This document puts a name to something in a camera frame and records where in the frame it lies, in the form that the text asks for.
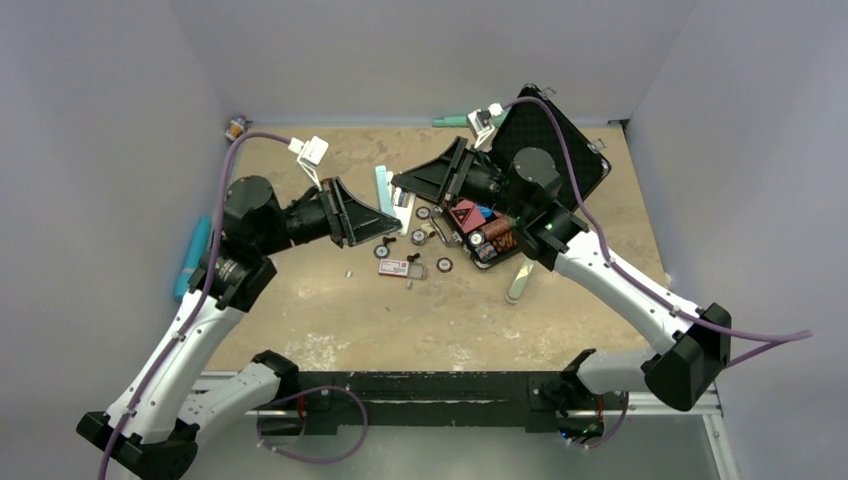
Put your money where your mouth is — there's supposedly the orange black poker chip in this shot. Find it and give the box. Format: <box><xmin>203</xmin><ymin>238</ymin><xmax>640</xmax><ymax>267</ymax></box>
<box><xmin>436</xmin><ymin>257</ymin><xmax>454</xmax><ymax>273</ymax></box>

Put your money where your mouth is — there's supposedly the blue green poker chip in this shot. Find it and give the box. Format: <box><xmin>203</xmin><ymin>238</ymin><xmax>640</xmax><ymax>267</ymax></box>
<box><xmin>373</xmin><ymin>245</ymin><xmax>390</xmax><ymax>259</ymax></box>

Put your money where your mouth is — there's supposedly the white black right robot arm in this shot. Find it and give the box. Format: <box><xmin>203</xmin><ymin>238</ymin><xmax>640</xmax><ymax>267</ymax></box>
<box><xmin>391</xmin><ymin>137</ymin><xmax>731</xmax><ymax>411</ymax></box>

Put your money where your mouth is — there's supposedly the black poker chip case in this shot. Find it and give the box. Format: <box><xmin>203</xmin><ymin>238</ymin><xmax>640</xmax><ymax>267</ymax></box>
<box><xmin>428</xmin><ymin>83</ymin><xmax>609</xmax><ymax>269</ymax></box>

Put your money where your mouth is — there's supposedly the teal blue handle tool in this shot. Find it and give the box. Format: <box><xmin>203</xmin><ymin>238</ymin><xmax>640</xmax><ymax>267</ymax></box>
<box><xmin>172</xmin><ymin>216</ymin><xmax>212</xmax><ymax>302</ymax></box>

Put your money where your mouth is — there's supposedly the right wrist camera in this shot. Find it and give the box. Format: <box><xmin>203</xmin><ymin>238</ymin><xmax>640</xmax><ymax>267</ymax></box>
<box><xmin>466</xmin><ymin>103</ymin><xmax>505</xmax><ymax>151</ymax></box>

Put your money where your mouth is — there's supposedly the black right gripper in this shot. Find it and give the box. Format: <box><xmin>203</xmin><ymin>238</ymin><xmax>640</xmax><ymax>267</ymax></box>
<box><xmin>391</xmin><ymin>138</ymin><xmax>530</xmax><ymax>223</ymax></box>

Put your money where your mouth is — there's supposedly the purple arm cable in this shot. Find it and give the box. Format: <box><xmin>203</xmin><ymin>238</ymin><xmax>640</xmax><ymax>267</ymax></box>
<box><xmin>97</xmin><ymin>131</ymin><xmax>369</xmax><ymax>480</ymax></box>
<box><xmin>493</xmin><ymin>96</ymin><xmax>814</xmax><ymax>452</ymax></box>

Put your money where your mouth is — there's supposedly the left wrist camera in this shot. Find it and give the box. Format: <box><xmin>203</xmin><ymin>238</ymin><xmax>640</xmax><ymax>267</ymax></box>
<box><xmin>288</xmin><ymin>136</ymin><xmax>329</xmax><ymax>187</ymax></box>

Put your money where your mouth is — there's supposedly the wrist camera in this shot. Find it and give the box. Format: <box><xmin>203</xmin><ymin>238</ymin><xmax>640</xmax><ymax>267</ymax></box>
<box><xmin>288</xmin><ymin>136</ymin><xmax>329</xmax><ymax>187</ymax></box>
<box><xmin>466</xmin><ymin>103</ymin><xmax>505</xmax><ymax>151</ymax></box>

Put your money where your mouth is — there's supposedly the beige green stapler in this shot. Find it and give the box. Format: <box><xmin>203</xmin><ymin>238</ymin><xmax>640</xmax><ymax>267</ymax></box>
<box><xmin>505</xmin><ymin>259</ymin><xmax>536</xmax><ymax>304</ymax></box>

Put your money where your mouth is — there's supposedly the light blue stapler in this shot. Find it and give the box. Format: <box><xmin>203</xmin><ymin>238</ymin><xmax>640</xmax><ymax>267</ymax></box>
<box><xmin>374</xmin><ymin>165</ymin><xmax>416</xmax><ymax>236</ymax></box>

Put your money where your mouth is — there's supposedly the aluminium frame rail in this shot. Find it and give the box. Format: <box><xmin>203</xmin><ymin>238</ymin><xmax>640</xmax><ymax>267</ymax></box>
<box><xmin>142</xmin><ymin>369</ymin><xmax>723</xmax><ymax>419</ymax></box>

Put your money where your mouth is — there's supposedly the small orange bottle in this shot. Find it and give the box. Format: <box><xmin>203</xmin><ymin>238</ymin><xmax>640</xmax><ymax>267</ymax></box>
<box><xmin>224</xmin><ymin>115</ymin><xmax>250</xmax><ymax>142</ymax></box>

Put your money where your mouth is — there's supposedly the mint green handle tool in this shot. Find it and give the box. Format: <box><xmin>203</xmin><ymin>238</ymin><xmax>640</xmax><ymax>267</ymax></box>
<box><xmin>431</xmin><ymin>111</ymin><xmax>509</xmax><ymax>128</ymax></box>

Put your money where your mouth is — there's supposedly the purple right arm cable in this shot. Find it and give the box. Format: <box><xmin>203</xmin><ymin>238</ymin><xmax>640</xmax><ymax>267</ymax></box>
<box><xmin>493</xmin><ymin>96</ymin><xmax>814</xmax><ymax>452</ymax></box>

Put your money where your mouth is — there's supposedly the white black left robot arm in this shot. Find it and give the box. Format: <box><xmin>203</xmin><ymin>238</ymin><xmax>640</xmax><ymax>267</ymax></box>
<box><xmin>77</xmin><ymin>176</ymin><xmax>402</xmax><ymax>479</ymax></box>

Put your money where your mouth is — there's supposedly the red white staple box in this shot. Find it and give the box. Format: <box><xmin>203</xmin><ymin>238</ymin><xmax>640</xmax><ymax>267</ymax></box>
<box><xmin>377</xmin><ymin>258</ymin><xmax>427</xmax><ymax>280</ymax></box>

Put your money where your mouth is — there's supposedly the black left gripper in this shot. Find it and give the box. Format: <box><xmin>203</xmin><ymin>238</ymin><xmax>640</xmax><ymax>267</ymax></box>
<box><xmin>256</xmin><ymin>175</ymin><xmax>400</xmax><ymax>256</ymax></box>

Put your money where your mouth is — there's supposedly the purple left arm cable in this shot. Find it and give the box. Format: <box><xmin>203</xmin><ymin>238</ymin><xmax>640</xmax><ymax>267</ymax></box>
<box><xmin>97</xmin><ymin>131</ymin><xmax>369</xmax><ymax>480</ymax></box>

